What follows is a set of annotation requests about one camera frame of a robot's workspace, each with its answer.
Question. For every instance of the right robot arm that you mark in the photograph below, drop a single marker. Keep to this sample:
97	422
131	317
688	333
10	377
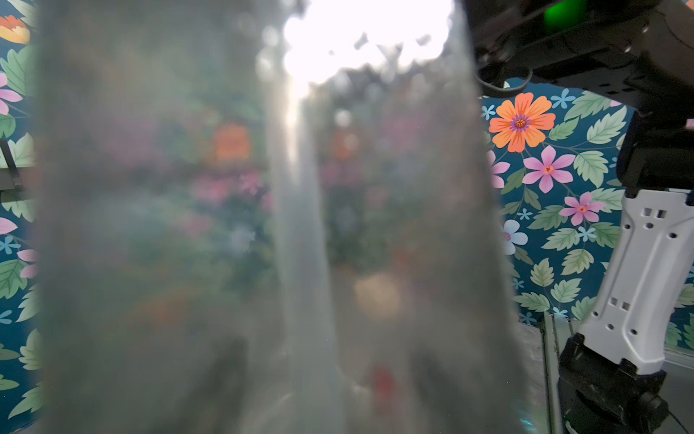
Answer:
640	53

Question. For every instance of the smoky spray bottle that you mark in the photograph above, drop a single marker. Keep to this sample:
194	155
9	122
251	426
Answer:
160	298

